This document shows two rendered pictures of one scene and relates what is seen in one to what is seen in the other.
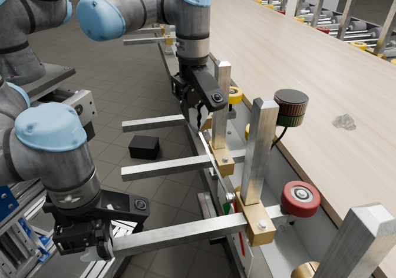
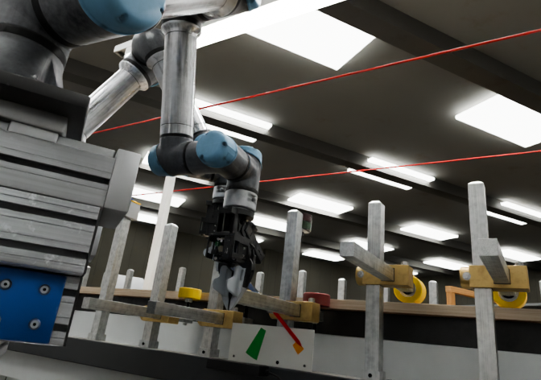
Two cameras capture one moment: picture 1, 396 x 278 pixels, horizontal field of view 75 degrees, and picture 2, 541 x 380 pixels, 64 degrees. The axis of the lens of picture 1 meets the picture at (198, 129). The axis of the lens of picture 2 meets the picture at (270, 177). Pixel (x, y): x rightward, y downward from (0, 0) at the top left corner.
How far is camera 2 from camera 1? 1.10 m
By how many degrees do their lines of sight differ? 71
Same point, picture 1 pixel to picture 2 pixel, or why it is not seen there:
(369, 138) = not seen: hidden behind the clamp
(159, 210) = not seen: outside the picture
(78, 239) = (244, 243)
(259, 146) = (296, 239)
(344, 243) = (373, 218)
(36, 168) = (253, 167)
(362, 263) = (381, 220)
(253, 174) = (294, 264)
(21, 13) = not seen: hidden behind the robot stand
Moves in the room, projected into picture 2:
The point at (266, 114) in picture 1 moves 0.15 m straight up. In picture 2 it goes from (299, 216) to (303, 170)
